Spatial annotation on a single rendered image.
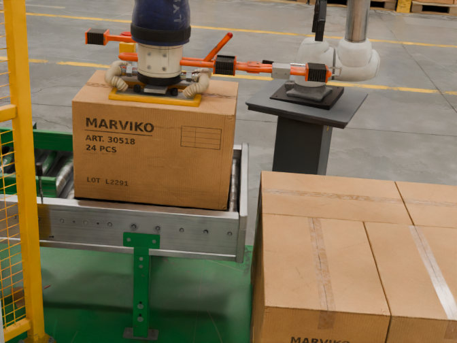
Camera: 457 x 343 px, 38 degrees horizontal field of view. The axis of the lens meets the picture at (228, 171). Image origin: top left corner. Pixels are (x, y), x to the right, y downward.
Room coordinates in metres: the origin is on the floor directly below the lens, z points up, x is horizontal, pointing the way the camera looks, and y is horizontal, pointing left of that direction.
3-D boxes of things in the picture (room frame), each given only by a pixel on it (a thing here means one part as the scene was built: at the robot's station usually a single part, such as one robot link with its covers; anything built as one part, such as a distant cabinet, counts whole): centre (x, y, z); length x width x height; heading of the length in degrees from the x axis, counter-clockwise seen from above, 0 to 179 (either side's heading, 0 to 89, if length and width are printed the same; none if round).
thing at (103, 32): (2.75, 0.59, 1.08); 0.09 x 0.08 x 0.05; 179
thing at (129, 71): (2.49, 0.30, 1.01); 0.34 x 0.25 x 0.06; 89
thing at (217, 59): (2.49, 0.05, 1.08); 0.10 x 0.08 x 0.06; 179
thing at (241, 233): (2.51, -0.07, 0.48); 0.70 x 0.03 x 0.15; 0
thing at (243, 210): (2.51, -0.07, 0.58); 0.70 x 0.03 x 0.06; 0
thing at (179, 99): (2.39, 0.30, 0.97); 0.34 x 0.10 x 0.05; 89
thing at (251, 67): (2.61, 0.10, 1.08); 0.93 x 0.30 x 0.04; 89
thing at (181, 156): (2.50, 0.29, 0.75); 0.60 x 0.40 x 0.40; 89
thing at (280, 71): (2.48, -0.17, 1.07); 0.07 x 0.07 x 0.04; 89
